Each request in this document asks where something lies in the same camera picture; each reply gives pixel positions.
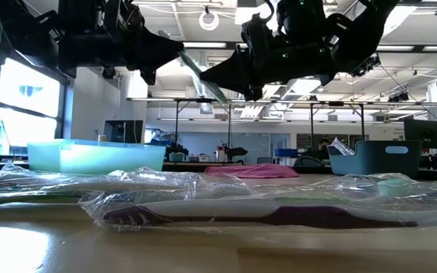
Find person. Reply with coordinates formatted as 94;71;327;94
316;138;332;160

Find grey-blue plastic bin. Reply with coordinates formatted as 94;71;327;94
327;140;424;177

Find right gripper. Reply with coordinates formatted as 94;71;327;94
198;13;338;102

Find blue storage crate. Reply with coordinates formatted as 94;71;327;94
274;148;298;158

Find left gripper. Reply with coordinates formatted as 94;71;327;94
57;0;184;86

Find white ceiling louvre panels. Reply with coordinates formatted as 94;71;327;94
237;77;318;119

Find light teal translucent tray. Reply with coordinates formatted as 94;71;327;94
27;139;166;176

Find dark computer monitor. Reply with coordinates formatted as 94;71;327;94
403;118;437;149
103;119;145;144

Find magenta microfibre cloth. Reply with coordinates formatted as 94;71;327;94
204;163;300;180

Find green toothbrush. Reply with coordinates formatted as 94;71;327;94
271;173;410;209
0;193;86;209
178;49;230;106

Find black ceiling camera rig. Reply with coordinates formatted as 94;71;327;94
349;55;382;79

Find black gantry frame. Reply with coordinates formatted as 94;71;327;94
172;97;367;152

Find white cable coil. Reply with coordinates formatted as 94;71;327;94
198;10;220;32

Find ceiling light strip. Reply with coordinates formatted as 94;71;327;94
182;39;437;53

